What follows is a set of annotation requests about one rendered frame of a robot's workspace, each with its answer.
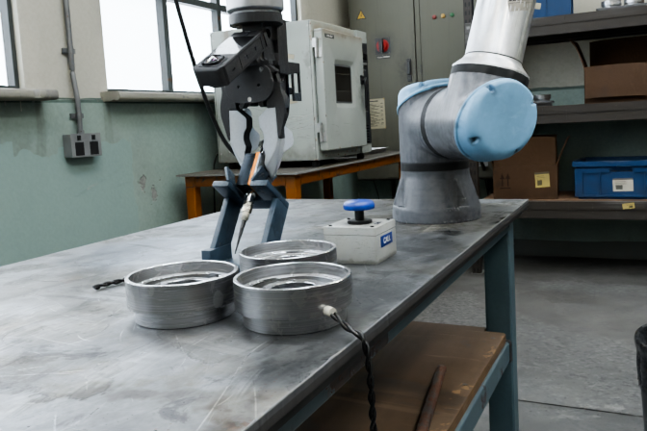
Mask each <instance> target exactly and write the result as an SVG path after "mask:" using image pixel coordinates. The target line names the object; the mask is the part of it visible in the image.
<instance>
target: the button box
mask: <svg viewBox="0 0 647 431"><path fill-rule="evenodd" d="M323 240H324V241H330V242H333V243H335V244H336V247H337V263H342V264H362V265H378V264H379V263H381V262H383V261H384V260H386V259H388V258H389V257H391V256H393V255H395V254H396V253H397V244H396V222H395V220H394V219H390V218H386V219H382V218H365V217H364V220H355V218H345V219H342V220H340V221H337V222H335V223H332V224H329V225H327V226H325V227H324V228H323Z"/></svg>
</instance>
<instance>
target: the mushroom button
mask: <svg viewBox="0 0 647 431"><path fill-rule="evenodd" d="M374 208H375V203H374V201H372V200H370V199H352V200H348V201H346V202H345V203H344V205H343V209H344V210H345V211H354V218H355V220H364V211H367V210H371V209H374Z"/></svg>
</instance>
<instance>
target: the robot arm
mask: <svg viewBox="0 0 647 431"><path fill-rule="evenodd" d="M535 3H536V0H478V1H477V4H476V9H475V13H474V18H473V22H472V27H471V31H470V36H469V39H468V44H467V48H466V52H465V56H464V57H463V58H462V59H460V60H459V61H457V62H456V63H454V64H453V66H452V70H451V75H450V78H449V79H436V80H429V81H425V82H419V83H415V84H412V85H409V86H406V87H404V88H403V89H402V90H401V91H400V93H399V96H398V107H397V114H398V116H399V134H400V155H401V178H400V182H399V186H398V190H397V193H396V197H395V201H394V204H393V219H394V220H395V221H396V222H400V223H407V224H452V223H461V222H468V221H473V220H477V219H479V218H481V205H480V202H479V197H478V195H477V192H476V189H475V186H474V184H473V181H472V178H471V175H470V170H469V160H473V161H477V162H491V161H498V160H503V159H506V158H509V157H511V156H513V155H514V154H516V153H517V152H519V151H520V150H521V149H522V148H523V147H524V146H525V145H526V144H527V143H528V141H529V140H530V138H531V135H532V133H533V131H534V128H535V124H536V119H537V109H536V104H535V103H533V102H532V99H533V96H532V94H531V92H530V91H529V90H528V85H529V80H530V77H529V75H528V74H527V73H526V71H525V70H524V68H523V67H522V63H523V59H524V55H525V50H526V46H527V41H528V37H529V33H530V28H531V21H532V17H533V12H534V8H535ZM226 10H227V12H228V13H229V14H230V15H229V16H228V20H229V27H230V28H233V29H242V31H241V32H237V33H234V34H232V35H231V36H230V37H229V38H227V39H226V40H225V41H224V42H223V43H222V44H220V45H219V46H218V47H217V48H216V49H214V50H213V51H212V52H211V53H210V54H209V55H207V56H206V57H205V58H204V59H203V60H201V61H200V62H199V63H198V64H196V65H195V66H194V67H193V71H194V75H195V78H196V80H197V83H198V86H199V87H210V88H221V101H220V116H221V120H222V123H223V126H224V129H225V133H226V135H227V138H228V140H230V143H231V146H232V149H233V151H234V154H235V156H236V158H237V160H238V162H239V164H240V166H241V167H242V163H243V160H244V157H245V154H249V153H252V152H253V151H254V150H256V149H257V148H258V147H259V146H258V144H259V141H260V136H259V133H258V132H257V131H256V130H255V129H254V128H253V126H252V114H251V111H250V109H248V108H247V107H258V105H259V106H260V107H261V108H262V107H267V109H265V110H264V111H263V112H262V114H261V115H260V116H259V118H258V120H259V126H260V129H261V130H262V132H263V135H264V142H263V149H264V151H265V161H264V166H265V169H266V171H267V172H268V173H269V177H270V178H273V177H274V176H275V174H276V172H277V170H278V169H279V166H280V163H281V159H282V155H283V153H284V152H285V151H286V150H288V149H289V148H290V147H292V145H293V143H294V137H293V133H292V132H291V131H290V130H289V129H288V128H287V127H286V126H285V124H286V121H287V118H288V115H289V111H290V94H292V99H293V101H301V85H300V69H299V63H290V62H289V61H288V44H287V29H286V21H285V20H283V14H282V12H283V11H284V1H283V0H226ZM294 73H296V74H297V75H298V93H295V81H294ZM289 75H291V84H292V87H291V88H289Z"/></svg>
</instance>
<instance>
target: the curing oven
mask: <svg viewBox="0 0 647 431"><path fill-rule="evenodd" d="M286 29H287V44H288V61H289V62H290V63H299V69H300V85H301V101H293V99H292V94H290V111H289V115H288V118H287V121H286V124H285V126H286V127H287V128H288V129H289V130H290V131H291V132H292V133H293V137H294V143H293V145H292V147H290V148H289V149H288V150H286V151H285V152H284V153H283V155H282V159H281V162H290V161H312V167H319V166H321V165H320V160H325V159H330V158H336V157H342V156H347V155H353V154H357V159H364V153H366V152H372V134H371V115H370V95H369V76H368V56H367V39H366V33H365V32H361V31H357V30H351V29H347V28H343V27H339V26H335V25H332V24H328V23H324V22H321V21H317V20H311V19H309V20H299V21H291V22H286ZM241 31H242V29H235V30H227V31H220V32H214V33H210V42H211V52H212V51H213V50H214V49H216V48H217V47H218V46H219V45H220V44H222V43H223V42H224V41H225V40H226V39H227V38H229V37H230V36H231V35H232V34H234V33H237V32H241ZM214 95H215V109H216V121H217V123H218V125H219V126H220V129H221V131H222V133H223V135H224V137H225V138H226V140H227V141H228V143H229V144H230V146H231V143H230V140H228V138H227V135H226V133H225V129H224V126H223V123H222V120H221V116H220V101H221V88H214ZM247 108H248V109H250V111H251V114H252V126H253V128H254V129H255V130H256V131H257V132H258V133H259V136H260V141H261V140H263V138H264V135H263V132H262V130H261V129H260V126H259V120H258V118H259V116H260V115H261V114H262V112H263V111H264V110H265V109H267V107H262V108H261V107H260V106H259V105H258V107H247ZM217 136H218V149H219V162H220V164H225V163H229V169H236V168H237V166H236V163H238V160H237V158H236V157H235V156H234V155H233V154H232V153H231V152H230V151H229V150H228V149H227V148H226V146H225V145H224V143H223V142H222V140H221V139H220V136H219V134H218V132H217ZM231 147H232V146H231Z"/></svg>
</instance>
